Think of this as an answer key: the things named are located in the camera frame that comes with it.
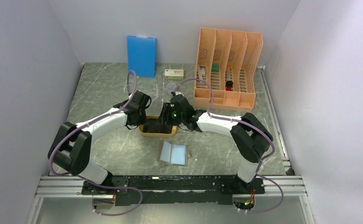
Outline green eraser block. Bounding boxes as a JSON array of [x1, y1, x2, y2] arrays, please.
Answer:
[[211, 64, 219, 72]]

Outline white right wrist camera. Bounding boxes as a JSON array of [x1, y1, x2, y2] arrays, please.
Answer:
[[171, 91, 183, 96]]

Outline clear round plastic jar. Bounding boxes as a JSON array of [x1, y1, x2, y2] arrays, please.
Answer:
[[165, 83, 177, 96]]

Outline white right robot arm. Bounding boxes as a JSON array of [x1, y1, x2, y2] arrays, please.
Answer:
[[159, 94, 274, 193]]

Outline blue upright box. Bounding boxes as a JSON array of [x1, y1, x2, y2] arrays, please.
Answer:
[[127, 35, 156, 78]]

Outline orange oval plastic tray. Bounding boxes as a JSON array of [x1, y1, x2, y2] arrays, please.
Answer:
[[138, 116, 177, 138]]

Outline orange grey utility knife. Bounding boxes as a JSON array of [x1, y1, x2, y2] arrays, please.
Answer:
[[226, 66, 232, 81]]

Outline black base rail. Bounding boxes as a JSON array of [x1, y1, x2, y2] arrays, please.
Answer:
[[81, 175, 265, 206]]

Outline peach desk file organizer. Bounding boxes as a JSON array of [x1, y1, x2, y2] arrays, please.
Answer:
[[194, 28, 264, 112]]

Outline aluminium frame rail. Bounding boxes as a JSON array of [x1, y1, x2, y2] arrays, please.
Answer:
[[26, 175, 315, 224]]

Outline stack of black cards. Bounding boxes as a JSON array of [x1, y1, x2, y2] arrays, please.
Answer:
[[143, 119, 163, 133]]

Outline small green white carton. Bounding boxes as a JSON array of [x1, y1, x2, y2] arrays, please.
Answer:
[[164, 69, 184, 80]]

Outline black red stamp knob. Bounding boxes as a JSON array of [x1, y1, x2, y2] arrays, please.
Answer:
[[225, 80, 233, 91]]

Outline grey metal bracket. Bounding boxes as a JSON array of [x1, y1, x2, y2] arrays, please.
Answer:
[[196, 64, 206, 81]]

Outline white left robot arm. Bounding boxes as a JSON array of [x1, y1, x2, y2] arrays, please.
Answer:
[[48, 91, 151, 194]]

